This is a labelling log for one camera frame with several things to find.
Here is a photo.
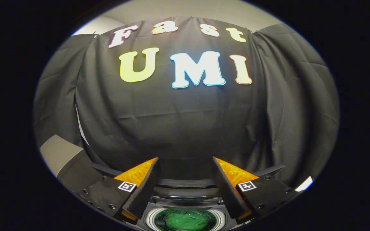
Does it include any grey washing machine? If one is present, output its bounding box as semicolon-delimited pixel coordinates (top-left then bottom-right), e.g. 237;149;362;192
142;189;233;231

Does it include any green polo shirt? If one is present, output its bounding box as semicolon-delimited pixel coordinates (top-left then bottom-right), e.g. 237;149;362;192
154;209;217;231

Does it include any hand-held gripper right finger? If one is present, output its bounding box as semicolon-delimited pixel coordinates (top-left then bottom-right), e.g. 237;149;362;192
212;157;298;226

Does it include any white flat sheet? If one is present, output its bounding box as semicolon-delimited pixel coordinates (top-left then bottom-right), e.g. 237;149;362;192
296;176;314;192

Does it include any grey cabinet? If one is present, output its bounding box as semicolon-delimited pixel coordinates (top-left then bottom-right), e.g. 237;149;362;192
40;134;108;193

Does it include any black backdrop cloth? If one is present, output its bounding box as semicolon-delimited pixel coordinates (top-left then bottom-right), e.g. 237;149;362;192
33;16;339;190

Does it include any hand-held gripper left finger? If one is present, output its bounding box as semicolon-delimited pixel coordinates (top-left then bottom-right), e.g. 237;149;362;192
77;157;161;225

